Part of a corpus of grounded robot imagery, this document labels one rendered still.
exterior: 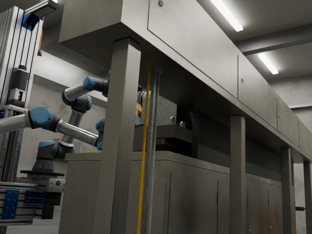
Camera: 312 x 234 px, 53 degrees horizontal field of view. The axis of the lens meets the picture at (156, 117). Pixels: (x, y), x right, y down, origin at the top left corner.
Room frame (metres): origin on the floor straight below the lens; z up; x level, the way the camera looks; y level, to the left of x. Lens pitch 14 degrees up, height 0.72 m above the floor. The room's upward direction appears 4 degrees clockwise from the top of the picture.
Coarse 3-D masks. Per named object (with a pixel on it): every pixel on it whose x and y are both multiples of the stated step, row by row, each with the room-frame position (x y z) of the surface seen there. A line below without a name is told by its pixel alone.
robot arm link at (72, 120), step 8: (80, 96) 2.20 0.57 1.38; (88, 96) 2.25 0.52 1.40; (80, 104) 2.22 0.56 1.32; (88, 104) 2.25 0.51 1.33; (72, 112) 2.27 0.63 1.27; (80, 112) 2.25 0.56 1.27; (72, 120) 2.28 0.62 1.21; (80, 120) 2.31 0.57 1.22; (64, 136) 2.33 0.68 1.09; (64, 144) 2.33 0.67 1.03; (72, 144) 2.38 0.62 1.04; (64, 152) 2.35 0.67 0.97; (72, 152) 2.39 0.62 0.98; (64, 160) 2.41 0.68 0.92
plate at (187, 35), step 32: (96, 0) 0.78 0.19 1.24; (128, 0) 0.73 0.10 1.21; (160, 0) 0.84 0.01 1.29; (192, 0) 1.01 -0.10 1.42; (64, 32) 0.85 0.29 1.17; (96, 32) 0.78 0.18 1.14; (128, 32) 0.77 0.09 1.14; (160, 32) 0.85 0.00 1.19; (192, 32) 1.01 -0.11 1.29; (160, 64) 0.97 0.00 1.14; (192, 64) 1.03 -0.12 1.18; (224, 64) 1.25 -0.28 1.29; (192, 96) 1.28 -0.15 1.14; (224, 96) 1.27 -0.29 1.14; (256, 96) 1.62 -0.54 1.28; (256, 128) 1.81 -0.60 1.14; (288, 128) 2.25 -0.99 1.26
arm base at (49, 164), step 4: (36, 160) 2.28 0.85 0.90; (40, 160) 2.26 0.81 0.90; (44, 160) 2.26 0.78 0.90; (48, 160) 2.28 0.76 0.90; (52, 160) 2.33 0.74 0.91; (36, 164) 2.26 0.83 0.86; (40, 164) 2.25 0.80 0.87; (44, 164) 2.26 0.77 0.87; (48, 164) 2.27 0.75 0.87; (52, 164) 2.33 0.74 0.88; (32, 168) 2.27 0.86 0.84; (36, 168) 2.25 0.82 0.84; (40, 168) 2.24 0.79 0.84; (44, 168) 2.25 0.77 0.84; (48, 168) 2.27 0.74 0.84; (52, 168) 2.34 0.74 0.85
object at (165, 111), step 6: (144, 108) 1.72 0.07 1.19; (162, 108) 1.64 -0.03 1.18; (168, 108) 1.62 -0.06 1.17; (174, 108) 1.60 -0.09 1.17; (144, 114) 1.71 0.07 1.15; (162, 114) 1.64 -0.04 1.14; (168, 114) 1.62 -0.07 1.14; (174, 114) 1.60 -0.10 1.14; (162, 120) 1.64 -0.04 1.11; (168, 120) 1.62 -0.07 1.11
